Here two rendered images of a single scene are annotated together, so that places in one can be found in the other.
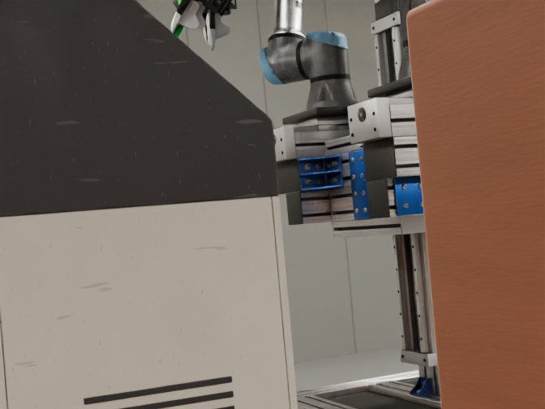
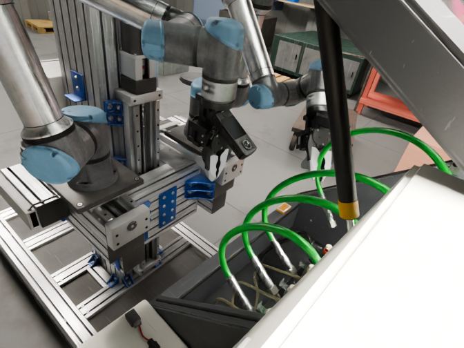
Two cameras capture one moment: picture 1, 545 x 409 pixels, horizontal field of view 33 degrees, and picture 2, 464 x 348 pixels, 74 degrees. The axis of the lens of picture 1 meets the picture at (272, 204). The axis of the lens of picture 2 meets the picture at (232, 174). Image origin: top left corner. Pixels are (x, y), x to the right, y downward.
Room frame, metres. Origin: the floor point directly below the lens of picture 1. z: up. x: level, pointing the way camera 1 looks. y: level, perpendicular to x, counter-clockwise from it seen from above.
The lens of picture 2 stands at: (2.65, 0.68, 1.65)
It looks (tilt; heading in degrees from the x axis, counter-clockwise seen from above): 34 degrees down; 238
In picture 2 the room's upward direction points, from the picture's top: 9 degrees clockwise
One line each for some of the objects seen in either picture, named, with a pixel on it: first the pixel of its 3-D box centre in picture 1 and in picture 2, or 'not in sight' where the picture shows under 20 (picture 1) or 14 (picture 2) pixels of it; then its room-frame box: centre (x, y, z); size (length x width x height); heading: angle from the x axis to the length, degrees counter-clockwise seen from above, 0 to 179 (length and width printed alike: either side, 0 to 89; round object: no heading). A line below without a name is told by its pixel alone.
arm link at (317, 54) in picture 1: (325, 54); (84, 130); (2.63, -0.19, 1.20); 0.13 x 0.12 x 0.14; 60
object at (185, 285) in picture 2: not in sight; (241, 256); (2.23, 0.13, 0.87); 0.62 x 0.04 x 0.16; 21
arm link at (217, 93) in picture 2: not in sight; (217, 89); (2.37, 0.11, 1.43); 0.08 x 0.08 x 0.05
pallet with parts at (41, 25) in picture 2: not in sight; (58, 21); (2.64, -7.45, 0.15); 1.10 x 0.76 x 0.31; 24
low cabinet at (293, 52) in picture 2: not in sight; (329, 60); (-2.06, -4.06, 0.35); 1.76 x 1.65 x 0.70; 114
